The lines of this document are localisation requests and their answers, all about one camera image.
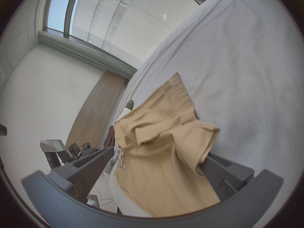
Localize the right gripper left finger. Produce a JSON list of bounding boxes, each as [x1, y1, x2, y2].
[[50, 146, 115, 199]]

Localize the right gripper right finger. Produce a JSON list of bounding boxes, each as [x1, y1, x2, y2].
[[199, 152, 255, 201]]

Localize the tan shorts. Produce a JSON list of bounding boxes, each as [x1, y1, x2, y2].
[[114, 73, 221, 217]]

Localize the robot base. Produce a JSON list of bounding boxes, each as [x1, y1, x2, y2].
[[87, 194, 100, 209]]

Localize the pale grey garment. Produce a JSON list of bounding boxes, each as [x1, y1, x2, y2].
[[103, 149, 120, 175]]

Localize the brown garment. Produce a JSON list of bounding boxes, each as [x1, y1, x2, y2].
[[104, 125, 116, 149]]

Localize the window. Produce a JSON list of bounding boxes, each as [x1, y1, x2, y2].
[[46, 0, 243, 69]]

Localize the black cable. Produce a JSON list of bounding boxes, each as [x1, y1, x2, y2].
[[93, 186, 113, 206]]

